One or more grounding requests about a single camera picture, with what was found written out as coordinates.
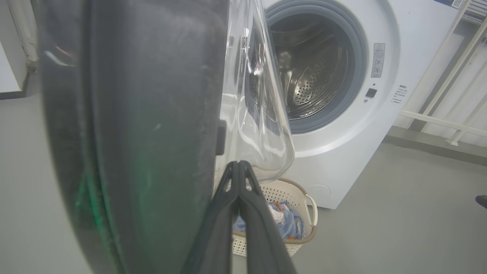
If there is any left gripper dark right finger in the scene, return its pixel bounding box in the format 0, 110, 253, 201
239, 161, 297, 274

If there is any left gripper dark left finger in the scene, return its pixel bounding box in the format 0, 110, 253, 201
181, 161, 240, 274

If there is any black round glass washer door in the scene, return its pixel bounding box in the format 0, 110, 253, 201
36, 0, 296, 274

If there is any white front-load washing machine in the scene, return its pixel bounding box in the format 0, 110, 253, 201
263, 0, 470, 210

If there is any dark label sticker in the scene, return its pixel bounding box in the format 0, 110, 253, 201
434, 0, 465, 10

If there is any cream perforated basket brown rim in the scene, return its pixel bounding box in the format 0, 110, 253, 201
231, 178, 318, 257

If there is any round white filter cover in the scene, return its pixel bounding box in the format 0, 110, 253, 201
304, 184, 332, 208

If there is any white metal rack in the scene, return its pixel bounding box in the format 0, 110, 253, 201
399, 0, 487, 147

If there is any white wall pipe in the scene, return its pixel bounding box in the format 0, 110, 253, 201
7, 0, 38, 73

